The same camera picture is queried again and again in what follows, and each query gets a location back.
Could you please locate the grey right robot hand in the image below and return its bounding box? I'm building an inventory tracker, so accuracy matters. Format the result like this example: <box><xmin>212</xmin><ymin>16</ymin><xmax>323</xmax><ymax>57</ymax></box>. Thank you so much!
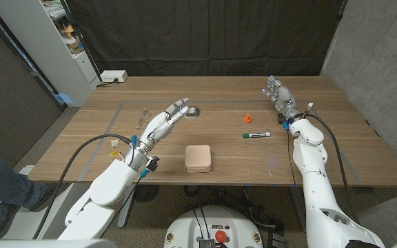
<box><xmin>261</xmin><ymin>75</ymin><xmax>298</xmax><ymax>120</ymax></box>

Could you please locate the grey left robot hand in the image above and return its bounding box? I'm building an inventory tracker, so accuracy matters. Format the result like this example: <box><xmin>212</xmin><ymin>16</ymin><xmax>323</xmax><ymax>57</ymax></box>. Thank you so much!
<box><xmin>138</xmin><ymin>97</ymin><xmax>191</xmax><ymax>150</ymax></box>

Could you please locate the peach square jewelry box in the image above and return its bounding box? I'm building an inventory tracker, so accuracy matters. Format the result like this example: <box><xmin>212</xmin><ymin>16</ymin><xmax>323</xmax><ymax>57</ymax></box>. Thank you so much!
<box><xmin>184</xmin><ymin>144</ymin><xmax>212</xmax><ymax>174</ymax></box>

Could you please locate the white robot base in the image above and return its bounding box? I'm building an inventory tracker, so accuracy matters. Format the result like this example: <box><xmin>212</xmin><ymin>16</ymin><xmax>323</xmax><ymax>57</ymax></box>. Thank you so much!
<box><xmin>163</xmin><ymin>205</ymin><xmax>264</xmax><ymax>248</ymax></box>

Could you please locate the green whiteboard marker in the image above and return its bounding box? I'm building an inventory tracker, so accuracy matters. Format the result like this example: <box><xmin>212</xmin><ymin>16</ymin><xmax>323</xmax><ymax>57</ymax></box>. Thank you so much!
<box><xmin>242</xmin><ymin>132</ymin><xmax>272</xmax><ymax>139</ymax></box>

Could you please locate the cardboard box on shelf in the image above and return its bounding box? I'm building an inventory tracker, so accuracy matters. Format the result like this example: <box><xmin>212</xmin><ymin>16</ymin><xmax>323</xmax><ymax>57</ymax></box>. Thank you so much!
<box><xmin>63</xmin><ymin>37</ymin><xmax>84</xmax><ymax>54</ymax></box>

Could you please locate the small clear glass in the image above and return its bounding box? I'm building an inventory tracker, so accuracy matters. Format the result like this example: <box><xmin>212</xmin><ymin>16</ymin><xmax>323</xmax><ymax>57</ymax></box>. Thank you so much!
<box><xmin>136</xmin><ymin>107</ymin><xmax>152</xmax><ymax>131</ymax></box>

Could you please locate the white power strip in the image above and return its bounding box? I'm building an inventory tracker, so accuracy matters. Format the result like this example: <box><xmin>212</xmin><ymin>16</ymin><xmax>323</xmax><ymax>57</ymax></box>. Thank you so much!
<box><xmin>100</xmin><ymin>70</ymin><xmax>129</xmax><ymax>83</ymax></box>

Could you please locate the black round grille object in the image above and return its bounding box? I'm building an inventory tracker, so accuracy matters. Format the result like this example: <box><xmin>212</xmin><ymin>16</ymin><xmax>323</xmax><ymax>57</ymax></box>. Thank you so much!
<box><xmin>132</xmin><ymin>185</ymin><xmax>161</xmax><ymax>203</ymax></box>

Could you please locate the white table leg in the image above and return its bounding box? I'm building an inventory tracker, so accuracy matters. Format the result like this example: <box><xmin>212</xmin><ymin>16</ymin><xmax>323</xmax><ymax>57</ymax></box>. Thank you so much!
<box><xmin>117</xmin><ymin>192</ymin><xmax>136</xmax><ymax>229</ymax></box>

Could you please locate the black backdrop curtain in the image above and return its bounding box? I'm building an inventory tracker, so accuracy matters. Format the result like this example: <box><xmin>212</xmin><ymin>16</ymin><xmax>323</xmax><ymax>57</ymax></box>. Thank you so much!
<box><xmin>65</xmin><ymin>0</ymin><xmax>346</xmax><ymax>77</ymax></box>

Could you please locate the yellow toy on shelf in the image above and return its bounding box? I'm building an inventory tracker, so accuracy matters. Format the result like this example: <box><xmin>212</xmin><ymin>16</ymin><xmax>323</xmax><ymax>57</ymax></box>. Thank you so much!
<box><xmin>59</xmin><ymin>23</ymin><xmax>75</xmax><ymax>38</ymax></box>

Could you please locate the dark shoe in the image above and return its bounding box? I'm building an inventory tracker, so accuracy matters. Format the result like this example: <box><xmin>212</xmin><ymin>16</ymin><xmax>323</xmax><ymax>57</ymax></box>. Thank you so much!
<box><xmin>28</xmin><ymin>183</ymin><xmax>63</xmax><ymax>212</ymax></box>
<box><xmin>0</xmin><ymin>203</ymin><xmax>20</xmax><ymax>240</ymax></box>

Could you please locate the black power adapter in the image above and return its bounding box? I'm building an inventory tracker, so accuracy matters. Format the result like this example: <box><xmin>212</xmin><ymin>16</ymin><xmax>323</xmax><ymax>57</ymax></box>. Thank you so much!
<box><xmin>267</xmin><ymin>222</ymin><xmax>286</xmax><ymax>248</ymax></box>

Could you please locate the white shelf cabinet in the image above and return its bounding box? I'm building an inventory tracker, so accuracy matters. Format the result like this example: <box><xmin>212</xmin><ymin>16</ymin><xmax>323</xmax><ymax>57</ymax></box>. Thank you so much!
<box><xmin>0</xmin><ymin>0</ymin><xmax>101</xmax><ymax>107</ymax></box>

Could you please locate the white floor platform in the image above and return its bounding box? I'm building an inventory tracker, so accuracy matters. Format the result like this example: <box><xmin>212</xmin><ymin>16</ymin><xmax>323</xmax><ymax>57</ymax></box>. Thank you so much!
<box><xmin>3</xmin><ymin>165</ymin><xmax>92</xmax><ymax>241</ymax></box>

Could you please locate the white robot chest shell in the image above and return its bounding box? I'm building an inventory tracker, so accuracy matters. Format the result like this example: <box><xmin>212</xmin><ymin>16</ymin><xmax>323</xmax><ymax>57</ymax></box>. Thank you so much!
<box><xmin>0</xmin><ymin>238</ymin><xmax>119</xmax><ymax>248</ymax></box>

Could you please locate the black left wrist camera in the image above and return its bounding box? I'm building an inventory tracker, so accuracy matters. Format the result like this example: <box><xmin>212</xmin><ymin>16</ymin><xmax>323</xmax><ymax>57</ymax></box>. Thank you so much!
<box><xmin>146</xmin><ymin>156</ymin><xmax>161</xmax><ymax>172</ymax></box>

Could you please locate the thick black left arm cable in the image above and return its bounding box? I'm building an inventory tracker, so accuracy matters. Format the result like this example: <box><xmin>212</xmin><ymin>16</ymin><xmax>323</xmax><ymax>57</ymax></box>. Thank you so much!
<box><xmin>32</xmin><ymin>133</ymin><xmax>134</xmax><ymax>240</ymax></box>

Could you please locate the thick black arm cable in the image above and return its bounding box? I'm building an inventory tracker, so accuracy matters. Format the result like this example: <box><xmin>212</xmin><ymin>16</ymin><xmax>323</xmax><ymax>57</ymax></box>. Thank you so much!
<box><xmin>32</xmin><ymin>133</ymin><xmax>134</xmax><ymax>240</ymax></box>
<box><xmin>301</xmin><ymin>112</ymin><xmax>360</xmax><ymax>225</ymax></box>

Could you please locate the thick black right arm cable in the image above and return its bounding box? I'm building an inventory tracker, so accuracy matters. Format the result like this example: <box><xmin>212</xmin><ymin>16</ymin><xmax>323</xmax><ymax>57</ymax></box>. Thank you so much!
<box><xmin>301</xmin><ymin>112</ymin><xmax>360</xmax><ymax>225</ymax></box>

